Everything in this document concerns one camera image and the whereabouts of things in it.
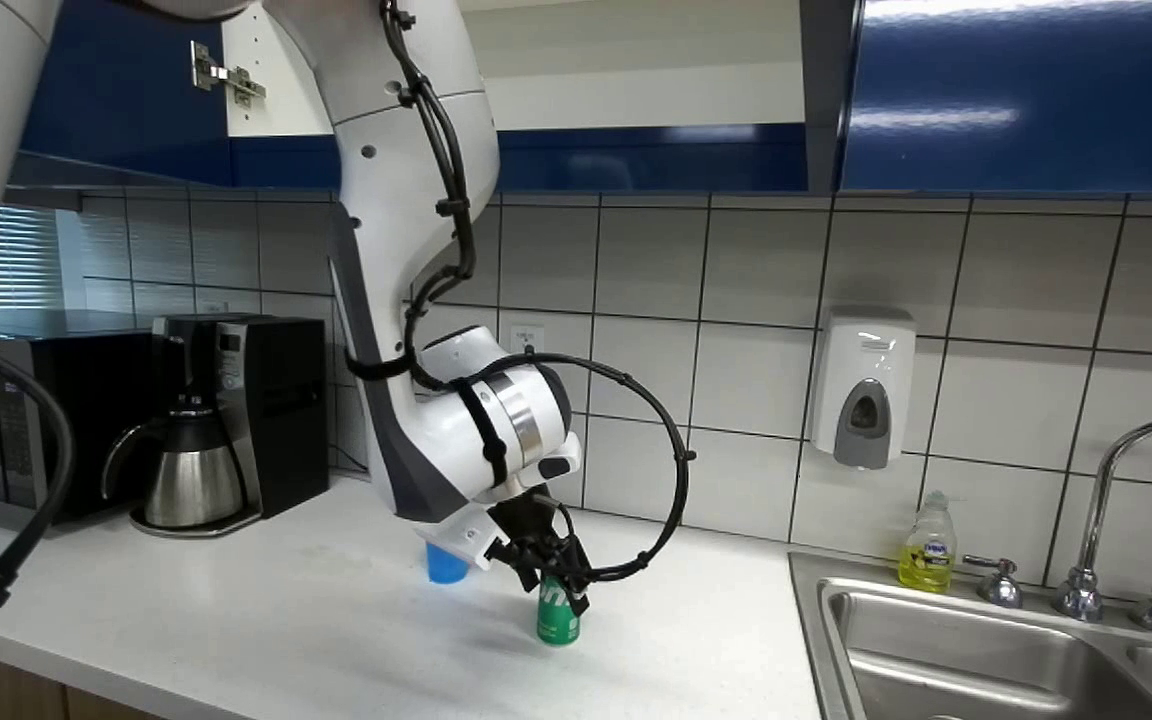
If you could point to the blue plastic cup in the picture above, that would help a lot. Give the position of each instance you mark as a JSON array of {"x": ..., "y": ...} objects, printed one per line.
[{"x": 440, "y": 567}]

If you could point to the yellow dish soap bottle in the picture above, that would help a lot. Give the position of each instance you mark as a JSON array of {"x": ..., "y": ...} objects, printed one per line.
[{"x": 930, "y": 551}]

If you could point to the metal cabinet hinge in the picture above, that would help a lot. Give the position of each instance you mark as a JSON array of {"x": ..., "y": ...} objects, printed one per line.
[{"x": 222, "y": 68}]

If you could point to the black microwave oven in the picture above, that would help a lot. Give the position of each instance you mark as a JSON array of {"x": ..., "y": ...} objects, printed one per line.
[{"x": 98, "y": 401}]

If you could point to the white wall outlet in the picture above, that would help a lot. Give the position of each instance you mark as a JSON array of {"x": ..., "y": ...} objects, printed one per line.
[{"x": 520, "y": 332}]

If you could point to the chrome sink faucet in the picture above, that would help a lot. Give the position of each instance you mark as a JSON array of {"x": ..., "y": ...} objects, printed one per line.
[{"x": 1107, "y": 494}]

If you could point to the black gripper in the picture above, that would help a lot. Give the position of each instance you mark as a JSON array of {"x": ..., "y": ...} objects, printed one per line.
[{"x": 528, "y": 526}]

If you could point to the stainless steel sink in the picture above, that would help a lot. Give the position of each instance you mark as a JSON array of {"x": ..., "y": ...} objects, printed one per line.
[{"x": 979, "y": 653}]

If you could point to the green soda can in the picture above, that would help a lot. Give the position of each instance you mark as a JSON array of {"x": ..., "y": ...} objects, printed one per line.
[{"x": 552, "y": 626}]

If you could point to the open white cabinet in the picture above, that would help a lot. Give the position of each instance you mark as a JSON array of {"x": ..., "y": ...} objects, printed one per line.
[{"x": 681, "y": 81}]

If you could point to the white window blind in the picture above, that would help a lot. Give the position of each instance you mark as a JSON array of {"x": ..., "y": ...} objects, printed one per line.
[{"x": 17, "y": 266}]

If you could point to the white wall soap dispenser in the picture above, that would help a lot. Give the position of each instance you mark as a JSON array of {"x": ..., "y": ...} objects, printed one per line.
[{"x": 862, "y": 384}]

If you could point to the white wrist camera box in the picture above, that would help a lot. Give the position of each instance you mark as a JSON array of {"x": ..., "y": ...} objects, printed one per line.
[{"x": 460, "y": 541}]

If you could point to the blue cabinet door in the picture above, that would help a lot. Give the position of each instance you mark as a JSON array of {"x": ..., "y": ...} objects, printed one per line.
[
  {"x": 109, "y": 94},
  {"x": 1028, "y": 94}
]

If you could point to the black steel coffee maker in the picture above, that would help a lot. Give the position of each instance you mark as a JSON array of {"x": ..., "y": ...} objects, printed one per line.
[{"x": 287, "y": 414}]

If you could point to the steel coffee carafe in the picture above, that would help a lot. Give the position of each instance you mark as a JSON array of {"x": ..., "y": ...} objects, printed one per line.
[{"x": 195, "y": 473}]

